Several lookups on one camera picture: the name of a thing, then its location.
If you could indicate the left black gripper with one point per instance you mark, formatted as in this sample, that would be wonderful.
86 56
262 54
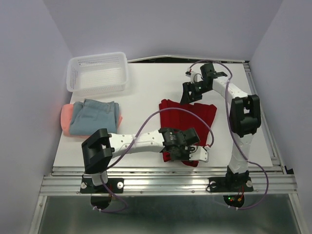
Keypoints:
186 157

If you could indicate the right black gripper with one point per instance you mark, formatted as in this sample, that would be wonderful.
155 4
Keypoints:
185 97

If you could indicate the red skirt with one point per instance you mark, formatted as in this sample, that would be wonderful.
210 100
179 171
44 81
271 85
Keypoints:
181 120

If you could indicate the light blue denim skirt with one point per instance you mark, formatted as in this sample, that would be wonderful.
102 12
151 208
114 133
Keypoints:
91 115

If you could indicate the pink pleated skirt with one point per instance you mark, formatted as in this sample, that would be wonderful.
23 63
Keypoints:
65 119

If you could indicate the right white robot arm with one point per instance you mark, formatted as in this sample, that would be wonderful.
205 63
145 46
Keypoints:
243 118

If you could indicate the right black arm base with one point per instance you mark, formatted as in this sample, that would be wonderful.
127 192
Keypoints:
222 185

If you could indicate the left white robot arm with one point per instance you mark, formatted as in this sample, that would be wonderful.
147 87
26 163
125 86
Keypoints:
101 147

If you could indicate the white plastic basket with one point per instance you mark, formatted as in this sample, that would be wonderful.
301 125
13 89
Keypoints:
97 74

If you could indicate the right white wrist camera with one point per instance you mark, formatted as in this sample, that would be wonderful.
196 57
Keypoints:
193 76

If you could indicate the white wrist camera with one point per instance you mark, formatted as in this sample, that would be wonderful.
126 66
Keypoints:
193 76
200 154

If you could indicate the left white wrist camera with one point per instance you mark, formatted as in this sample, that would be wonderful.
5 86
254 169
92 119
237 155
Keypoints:
200 154

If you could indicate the aluminium mounting rail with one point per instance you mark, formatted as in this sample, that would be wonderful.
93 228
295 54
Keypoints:
65 181

